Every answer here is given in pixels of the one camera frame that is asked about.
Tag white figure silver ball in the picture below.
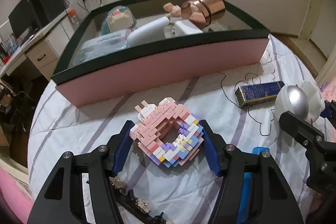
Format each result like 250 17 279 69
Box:
274 81 325 123

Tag black hair clip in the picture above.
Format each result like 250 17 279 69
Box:
86 176 169 224

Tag dark blue slim box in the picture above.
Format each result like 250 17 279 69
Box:
235 81 285 108

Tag pink block donut figure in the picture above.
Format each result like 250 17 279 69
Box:
129 97 204 168

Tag clear plastic packet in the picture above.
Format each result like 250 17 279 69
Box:
72 29 131 66

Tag rose gold cylinder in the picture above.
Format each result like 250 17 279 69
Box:
181 0 226 30

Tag white charger adapter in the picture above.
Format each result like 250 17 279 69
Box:
174 20 203 37

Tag pink pig figurine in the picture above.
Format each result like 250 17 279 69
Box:
163 2 182 20

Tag pink white block figure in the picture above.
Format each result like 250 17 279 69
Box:
106 10 133 32

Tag white plastic device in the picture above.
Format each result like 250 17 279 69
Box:
127 16 170 48

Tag teal brush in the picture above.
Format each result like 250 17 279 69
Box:
101 6 137 35

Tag pink quilt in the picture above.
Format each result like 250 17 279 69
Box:
1 168 33 223

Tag white striped quilt cover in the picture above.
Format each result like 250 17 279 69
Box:
28 36 335 223

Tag white desk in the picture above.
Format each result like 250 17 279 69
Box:
1 11 74 80

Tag pink black storage box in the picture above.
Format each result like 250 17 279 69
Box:
52 2 269 107

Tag red cap bottle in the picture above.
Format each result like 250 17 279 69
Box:
67 9 81 30

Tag black computer monitor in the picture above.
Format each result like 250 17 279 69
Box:
9 0 39 39

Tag black computer tower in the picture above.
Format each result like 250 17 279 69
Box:
30 0 66 28

